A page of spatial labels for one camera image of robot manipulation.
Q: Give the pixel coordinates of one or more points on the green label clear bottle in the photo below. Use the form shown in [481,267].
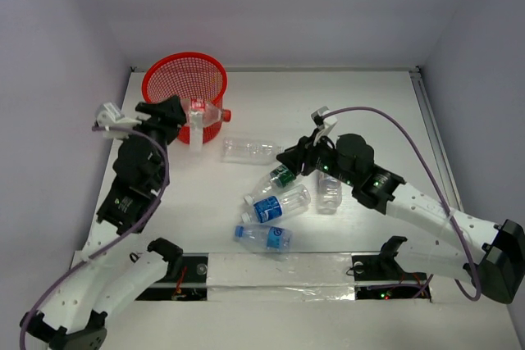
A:
[274,183]

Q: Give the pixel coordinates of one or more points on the red mesh plastic bin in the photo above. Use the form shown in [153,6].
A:
[188,75]

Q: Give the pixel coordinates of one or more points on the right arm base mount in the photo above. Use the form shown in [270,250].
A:
[379,276]

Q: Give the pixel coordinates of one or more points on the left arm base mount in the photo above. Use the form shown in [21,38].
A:
[186,282]

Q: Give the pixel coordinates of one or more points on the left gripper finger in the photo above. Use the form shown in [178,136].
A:
[169,108]
[175,123]

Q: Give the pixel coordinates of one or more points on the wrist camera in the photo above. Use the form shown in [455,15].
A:
[324,123]
[111,121]

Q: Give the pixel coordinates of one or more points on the large clear plastic bottle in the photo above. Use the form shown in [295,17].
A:
[250,151]

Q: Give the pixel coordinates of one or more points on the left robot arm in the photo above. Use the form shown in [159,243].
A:
[75,311]

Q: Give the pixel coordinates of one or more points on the aluminium rail right edge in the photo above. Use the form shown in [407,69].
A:
[443,166]

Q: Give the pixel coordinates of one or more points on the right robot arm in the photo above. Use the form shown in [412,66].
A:
[462,247]

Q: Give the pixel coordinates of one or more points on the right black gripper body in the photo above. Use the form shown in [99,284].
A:
[322,157]

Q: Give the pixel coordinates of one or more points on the white label clear bottle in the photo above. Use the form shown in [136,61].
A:
[329,194]

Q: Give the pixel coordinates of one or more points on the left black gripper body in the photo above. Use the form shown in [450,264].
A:
[165,115]

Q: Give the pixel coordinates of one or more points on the red label small bottle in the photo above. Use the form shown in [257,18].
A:
[206,111]

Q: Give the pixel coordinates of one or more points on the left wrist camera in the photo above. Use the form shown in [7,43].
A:
[111,121]

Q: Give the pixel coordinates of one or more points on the blue label large bottle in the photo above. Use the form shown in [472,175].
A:
[276,207]

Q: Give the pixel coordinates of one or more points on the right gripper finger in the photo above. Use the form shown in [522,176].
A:
[295,157]
[301,169]

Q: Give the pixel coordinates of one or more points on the blue cap small bottle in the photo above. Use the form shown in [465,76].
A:
[263,238]

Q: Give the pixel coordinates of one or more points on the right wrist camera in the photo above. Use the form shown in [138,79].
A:
[324,123]

